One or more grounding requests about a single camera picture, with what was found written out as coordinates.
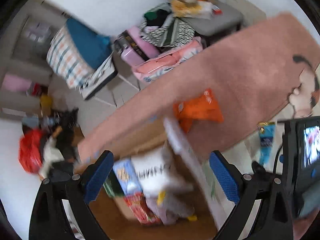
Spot green snack bag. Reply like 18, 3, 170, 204
103, 170, 124, 198

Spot red snack bag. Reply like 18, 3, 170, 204
124, 192, 162, 225

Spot yellow silver scrub sponge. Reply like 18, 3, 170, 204
157, 191, 197, 222

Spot orange snack bag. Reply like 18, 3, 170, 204
172, 88, 224, 133

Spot lavender cloth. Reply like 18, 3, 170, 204
146, 198, 179, 225

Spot blue tube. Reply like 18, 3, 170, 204
258, 122, 276, 166

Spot pink cat rug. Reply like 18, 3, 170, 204
78, 13, 319, 161

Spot white goose plush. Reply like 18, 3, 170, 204
39, 137, 64, 179

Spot cardboard box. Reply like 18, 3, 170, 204
72, 118, 235, 240

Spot red plastic bag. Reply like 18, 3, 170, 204
18, 128, 46, 173

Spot blue tissue pack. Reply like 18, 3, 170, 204
113, 158, 142, 196

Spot white pouch black lettering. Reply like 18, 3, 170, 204
131, 144, 194, 197

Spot grey cushioned chair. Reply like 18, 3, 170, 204
168, 0, 244, 37

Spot yellow snack bags on chair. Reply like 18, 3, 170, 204
170, 0, 222, 19

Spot pink folded blanket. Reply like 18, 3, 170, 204
132, 37, 203, 83

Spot plaid blue pillow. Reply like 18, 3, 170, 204
46, 18, 115, 90

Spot black white patterned bag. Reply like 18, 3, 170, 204
139, 3, 195, 48

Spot pink suitcase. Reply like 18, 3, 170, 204
114, 26, 160, 68

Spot white frame chair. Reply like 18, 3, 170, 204
79, 53, 140, 101

